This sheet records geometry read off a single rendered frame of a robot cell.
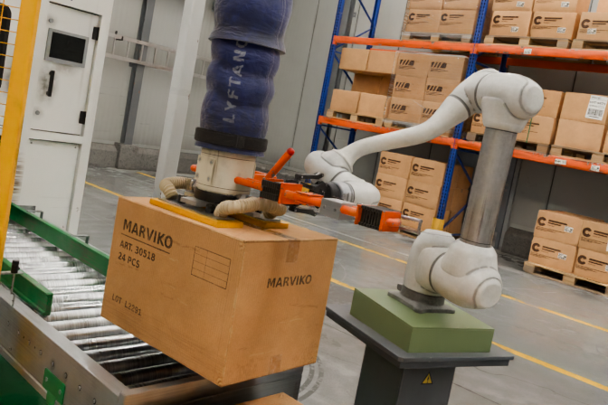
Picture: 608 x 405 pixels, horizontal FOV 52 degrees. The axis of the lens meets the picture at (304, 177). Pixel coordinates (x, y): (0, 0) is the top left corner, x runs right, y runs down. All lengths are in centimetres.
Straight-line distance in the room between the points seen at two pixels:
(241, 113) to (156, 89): 1048
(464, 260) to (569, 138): 693
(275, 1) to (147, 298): 96
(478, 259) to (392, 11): 1044
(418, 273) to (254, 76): 89
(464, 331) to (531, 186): 832
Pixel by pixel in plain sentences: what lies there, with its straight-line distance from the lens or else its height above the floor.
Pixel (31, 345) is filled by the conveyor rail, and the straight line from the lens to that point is 232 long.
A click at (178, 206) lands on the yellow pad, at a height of 109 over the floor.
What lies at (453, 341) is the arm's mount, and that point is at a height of 79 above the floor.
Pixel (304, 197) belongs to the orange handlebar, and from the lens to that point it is 169.
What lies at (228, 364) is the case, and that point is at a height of 73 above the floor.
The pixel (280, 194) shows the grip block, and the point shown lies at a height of 119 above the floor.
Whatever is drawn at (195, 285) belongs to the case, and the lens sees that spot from 180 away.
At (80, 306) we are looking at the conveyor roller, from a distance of 266.
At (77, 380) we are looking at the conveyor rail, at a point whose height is 54.
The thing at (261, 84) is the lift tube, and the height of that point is 149.
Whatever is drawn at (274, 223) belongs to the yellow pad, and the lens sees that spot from 192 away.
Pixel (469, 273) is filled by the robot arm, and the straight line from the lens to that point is 206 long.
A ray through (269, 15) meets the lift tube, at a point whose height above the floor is 169.
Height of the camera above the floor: 140
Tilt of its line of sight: 5 degrees down
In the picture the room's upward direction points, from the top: 11 degrees clockwise
